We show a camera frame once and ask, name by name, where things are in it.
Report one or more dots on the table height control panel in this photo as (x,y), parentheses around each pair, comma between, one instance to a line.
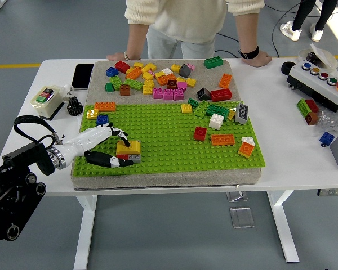
(333,192)

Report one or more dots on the black gear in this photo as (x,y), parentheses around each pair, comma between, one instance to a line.
(74,107)

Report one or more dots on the blue toy brick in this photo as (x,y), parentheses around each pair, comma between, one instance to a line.
(111,71)
(102,120)

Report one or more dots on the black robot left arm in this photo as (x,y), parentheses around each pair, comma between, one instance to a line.
(22,157)

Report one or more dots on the person's right hand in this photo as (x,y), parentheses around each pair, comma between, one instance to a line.
(115,56)

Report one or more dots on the black tape roll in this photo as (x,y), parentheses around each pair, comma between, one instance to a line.
(286,69)

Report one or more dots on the black sloped brick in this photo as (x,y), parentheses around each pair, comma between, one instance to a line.
(203,94)

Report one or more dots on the person's left hand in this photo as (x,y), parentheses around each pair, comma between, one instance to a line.
(257,59)

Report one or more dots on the cream switch box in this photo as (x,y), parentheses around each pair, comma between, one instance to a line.
(45,104)

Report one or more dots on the white button control box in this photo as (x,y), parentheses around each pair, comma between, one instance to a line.
(318,87)

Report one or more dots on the person's left forearm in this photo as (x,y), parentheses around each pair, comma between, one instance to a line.
(246,32)

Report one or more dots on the long grey toy brick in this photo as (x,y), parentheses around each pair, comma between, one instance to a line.
(135,158)

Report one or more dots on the orange toy brick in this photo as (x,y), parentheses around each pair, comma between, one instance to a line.
(133,73)
(104,107)
(222,139)
(161,79)
(225,80)

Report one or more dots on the black smartphone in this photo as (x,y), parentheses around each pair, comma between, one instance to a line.
(82,76)

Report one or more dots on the dark brown toy brick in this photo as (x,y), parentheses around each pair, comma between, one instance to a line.
(171,84)

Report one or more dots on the small green toy brick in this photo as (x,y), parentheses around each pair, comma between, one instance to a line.
(193,102)
(109,87)

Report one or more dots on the long red toy brick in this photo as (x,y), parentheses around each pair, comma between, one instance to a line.
(122,157)

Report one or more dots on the yellow toy brick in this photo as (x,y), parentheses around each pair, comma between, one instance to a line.
(231,114)
(147,75)
(147,87)
(175,68)
(138,64)
(186,108)
(190,82)
(158,74)
(92,114)
(180,79)
(148,67)

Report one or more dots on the black smartwatch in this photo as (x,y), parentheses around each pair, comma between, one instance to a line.
(249,53)

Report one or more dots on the small pink toy brick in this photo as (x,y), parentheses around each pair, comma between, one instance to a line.
(190,66)

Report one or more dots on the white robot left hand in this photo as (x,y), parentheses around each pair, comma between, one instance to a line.
(84,139)

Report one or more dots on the clear plastic bag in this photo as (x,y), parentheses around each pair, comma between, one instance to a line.
(332,121)

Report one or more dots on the yellow curved brick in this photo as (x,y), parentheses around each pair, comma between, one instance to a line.
(132,149)

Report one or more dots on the white toy brick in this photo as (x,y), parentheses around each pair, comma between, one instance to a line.
(248,140)
(216,121)
(166,71)

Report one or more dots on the light green toy brick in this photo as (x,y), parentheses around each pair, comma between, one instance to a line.
(133,83)
(115,82)
(201,109)
(302,107)

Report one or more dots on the white table leg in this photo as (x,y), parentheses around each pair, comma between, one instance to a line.
(84,230)
(283,225)

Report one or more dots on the orange and yellow brick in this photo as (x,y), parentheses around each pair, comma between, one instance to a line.
(245,149)

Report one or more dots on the dark green toy brick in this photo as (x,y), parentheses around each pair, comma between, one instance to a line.
(213,62)
(217,110)

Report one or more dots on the dark grey sloped brick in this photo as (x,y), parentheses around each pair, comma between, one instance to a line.
(184,71)

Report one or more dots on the person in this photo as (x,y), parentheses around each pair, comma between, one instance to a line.
(300,14)
(191,17)

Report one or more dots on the clear lidded plastic container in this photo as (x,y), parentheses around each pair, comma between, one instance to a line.
(326,57)

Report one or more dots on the small white fitting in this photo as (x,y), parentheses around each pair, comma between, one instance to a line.
(67,90)

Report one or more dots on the green studded baseplate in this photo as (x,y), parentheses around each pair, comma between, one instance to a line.
(171,153)

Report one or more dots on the person's right forearm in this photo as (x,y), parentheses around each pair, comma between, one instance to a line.
(136,39)

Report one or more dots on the clear floor plate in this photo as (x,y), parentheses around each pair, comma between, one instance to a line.
(236,196)
(242,218)

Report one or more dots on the grey hollow toy brick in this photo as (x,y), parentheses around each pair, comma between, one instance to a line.
(241,113)

